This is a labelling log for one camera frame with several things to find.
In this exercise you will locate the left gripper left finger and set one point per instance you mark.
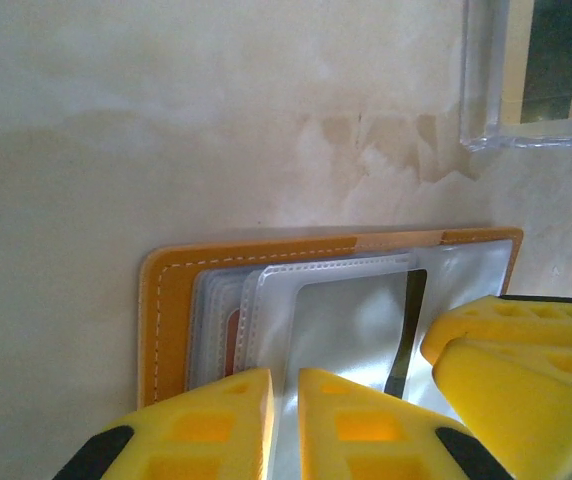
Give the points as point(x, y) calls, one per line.
point(191, 430)

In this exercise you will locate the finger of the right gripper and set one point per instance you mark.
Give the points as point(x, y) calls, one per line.
point(531, 415)
point(516, 325)

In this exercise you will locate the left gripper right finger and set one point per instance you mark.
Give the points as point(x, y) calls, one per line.
point(366, 435)

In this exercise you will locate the orange leather card holder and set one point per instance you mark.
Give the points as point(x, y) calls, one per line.
point(176, 310)

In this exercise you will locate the clear acrylic card stand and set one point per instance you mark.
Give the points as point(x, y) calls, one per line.
point(481, 75)

